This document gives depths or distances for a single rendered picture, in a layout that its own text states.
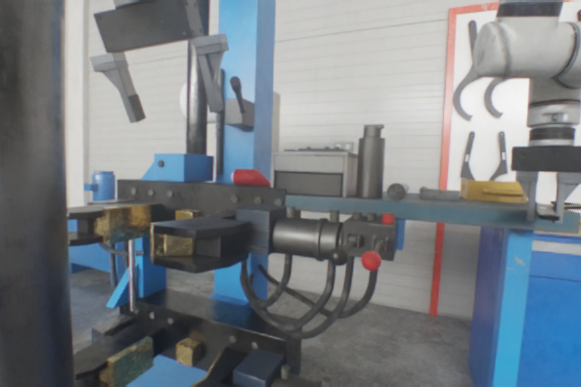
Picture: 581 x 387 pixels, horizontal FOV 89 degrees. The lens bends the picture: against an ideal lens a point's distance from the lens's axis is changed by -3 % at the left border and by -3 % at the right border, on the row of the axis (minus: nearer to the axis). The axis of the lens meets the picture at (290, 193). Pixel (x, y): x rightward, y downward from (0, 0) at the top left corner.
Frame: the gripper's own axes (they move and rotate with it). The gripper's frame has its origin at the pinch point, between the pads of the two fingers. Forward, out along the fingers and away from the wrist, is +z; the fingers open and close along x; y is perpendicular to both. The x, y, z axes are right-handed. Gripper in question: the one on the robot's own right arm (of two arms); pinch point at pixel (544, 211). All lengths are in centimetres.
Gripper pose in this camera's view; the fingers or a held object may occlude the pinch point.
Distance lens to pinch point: 80.3
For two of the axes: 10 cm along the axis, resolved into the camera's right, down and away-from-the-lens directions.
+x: 8.0, 0.7, -6.0
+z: -0.3, 10.0, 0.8
